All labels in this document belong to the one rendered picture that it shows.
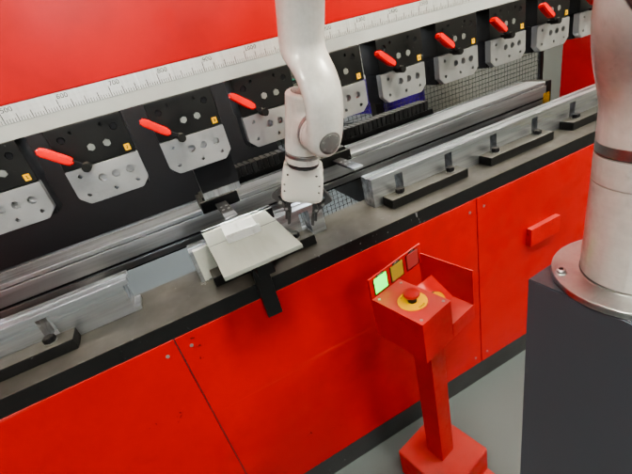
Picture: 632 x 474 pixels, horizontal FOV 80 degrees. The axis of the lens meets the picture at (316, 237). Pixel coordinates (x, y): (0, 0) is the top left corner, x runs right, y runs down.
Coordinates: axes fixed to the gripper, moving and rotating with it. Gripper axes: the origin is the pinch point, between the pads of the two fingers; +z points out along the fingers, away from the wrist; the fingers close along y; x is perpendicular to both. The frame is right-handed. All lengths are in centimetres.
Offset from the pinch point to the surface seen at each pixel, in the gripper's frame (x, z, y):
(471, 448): 23, 71, -59
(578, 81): -149, -1, -148
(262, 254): 17.6, -1.5, 7.3
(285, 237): 11.5, -1.8, 3.0
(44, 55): 4, -36, 50
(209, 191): -3.1, -3.9, 24.1
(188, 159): -0.5, -14.0, 27.0
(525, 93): -90, -9, -91
